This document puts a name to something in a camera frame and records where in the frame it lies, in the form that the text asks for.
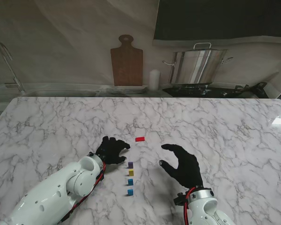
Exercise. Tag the black gas stove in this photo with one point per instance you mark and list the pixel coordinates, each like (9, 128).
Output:
(192, 90)

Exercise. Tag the yellow domino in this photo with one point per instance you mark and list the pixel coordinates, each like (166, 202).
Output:
(131, 173)

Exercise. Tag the stack of white plates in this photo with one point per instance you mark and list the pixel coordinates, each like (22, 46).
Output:
(127, 89)

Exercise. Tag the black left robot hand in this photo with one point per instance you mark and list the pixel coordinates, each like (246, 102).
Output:
(110, 151)

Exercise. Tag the black right wrist camera bracket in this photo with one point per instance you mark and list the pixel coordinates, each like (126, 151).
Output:
(179, 198)

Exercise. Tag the steel sink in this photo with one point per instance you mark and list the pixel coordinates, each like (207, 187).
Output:
(61, 90)

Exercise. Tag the white candle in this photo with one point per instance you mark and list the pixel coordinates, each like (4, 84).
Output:
(154, 79)

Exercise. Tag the purple domino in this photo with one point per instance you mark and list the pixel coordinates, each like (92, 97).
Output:
(130, 165)

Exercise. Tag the blue domino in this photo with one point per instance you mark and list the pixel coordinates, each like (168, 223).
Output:
(130, 182)
(130, 192)

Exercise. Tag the red domino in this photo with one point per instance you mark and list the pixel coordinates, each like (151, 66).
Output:
(140, 139)

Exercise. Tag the dark range hood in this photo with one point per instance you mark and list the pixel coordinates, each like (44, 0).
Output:
(224, 18)

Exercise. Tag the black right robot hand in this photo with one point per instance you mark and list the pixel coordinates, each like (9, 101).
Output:
(187, 168)

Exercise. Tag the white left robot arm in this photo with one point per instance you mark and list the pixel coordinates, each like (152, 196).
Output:
(51, 194)

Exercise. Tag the steel stockpot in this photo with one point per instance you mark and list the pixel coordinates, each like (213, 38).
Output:
(196, 66)

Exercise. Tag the brown wooden cutting board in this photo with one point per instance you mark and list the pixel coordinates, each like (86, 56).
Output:
(127, 65)

